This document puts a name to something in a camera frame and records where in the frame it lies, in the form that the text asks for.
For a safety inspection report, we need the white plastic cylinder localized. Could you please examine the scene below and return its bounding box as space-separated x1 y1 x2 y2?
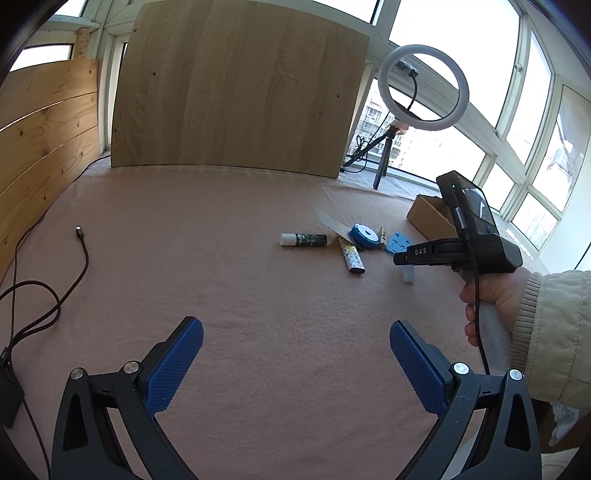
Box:
402 265 416 284

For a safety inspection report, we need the blue plastic phone stand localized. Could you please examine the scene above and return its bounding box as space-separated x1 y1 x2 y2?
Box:
385 232 413 255

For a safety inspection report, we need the person's right hand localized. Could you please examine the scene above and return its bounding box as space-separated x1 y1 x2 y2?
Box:
459 267 532 347

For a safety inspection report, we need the brown cardboard box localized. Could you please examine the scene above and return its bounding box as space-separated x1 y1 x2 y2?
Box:
407 195 458 241

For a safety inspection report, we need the wooden clothespin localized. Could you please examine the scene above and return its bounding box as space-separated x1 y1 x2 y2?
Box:
379 227 388 251

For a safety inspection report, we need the beige jacket right sleeve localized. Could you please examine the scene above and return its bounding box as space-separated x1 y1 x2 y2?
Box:
511 271 591 409

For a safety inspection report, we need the blue round tape measure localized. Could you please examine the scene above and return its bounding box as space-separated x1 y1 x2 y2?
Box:
349 223 381 250

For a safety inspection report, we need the patterned small tube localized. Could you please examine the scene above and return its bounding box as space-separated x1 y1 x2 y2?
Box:
338 237 366 275

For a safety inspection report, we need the dark grey card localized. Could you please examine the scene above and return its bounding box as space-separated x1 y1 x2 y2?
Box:
315 208 351 239

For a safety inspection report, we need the black tripod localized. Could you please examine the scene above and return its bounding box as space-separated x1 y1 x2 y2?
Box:
339 123 401 190

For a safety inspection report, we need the large wooden board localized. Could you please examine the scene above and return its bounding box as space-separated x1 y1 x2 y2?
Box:
112 1 369 178

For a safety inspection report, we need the slatted pine wood panel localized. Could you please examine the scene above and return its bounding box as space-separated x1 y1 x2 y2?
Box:
1 59 100 272

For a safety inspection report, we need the black charging cable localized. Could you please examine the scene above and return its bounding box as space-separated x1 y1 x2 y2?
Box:
0 154 112 480

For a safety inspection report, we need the white ring light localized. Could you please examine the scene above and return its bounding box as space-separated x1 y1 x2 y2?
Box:
376 44 471 132

